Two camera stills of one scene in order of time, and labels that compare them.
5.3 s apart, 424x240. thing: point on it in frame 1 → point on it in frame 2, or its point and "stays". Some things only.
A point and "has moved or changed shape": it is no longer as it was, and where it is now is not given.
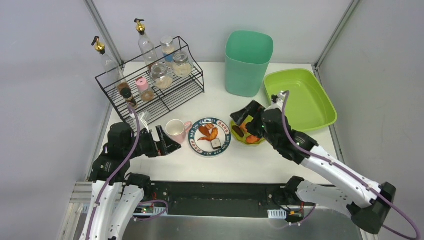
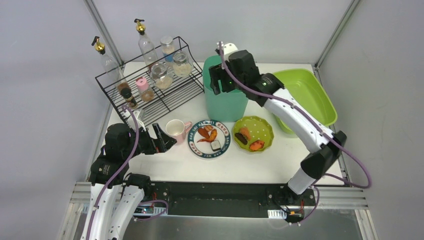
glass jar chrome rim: x=161 y=78 stays
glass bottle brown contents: x=118 y=78 stays
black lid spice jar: x=126 y=93 stays
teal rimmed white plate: x=204 y=147 stays
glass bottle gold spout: x=146 y=45 stays
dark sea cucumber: x=237 y=130 → x=241 y=138
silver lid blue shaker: x=168 y=48 stays
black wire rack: x=153 y=80 stays
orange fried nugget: x=251 y=139 → x=256 y=145
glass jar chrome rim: x=182 y=65 stays
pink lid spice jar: x=146 y=94 stays
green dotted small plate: x=243 y=139 has moved or changed shape
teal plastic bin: x=248 y=54 → x=224 y=107
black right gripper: x=255 y=117 → x=215 y=78
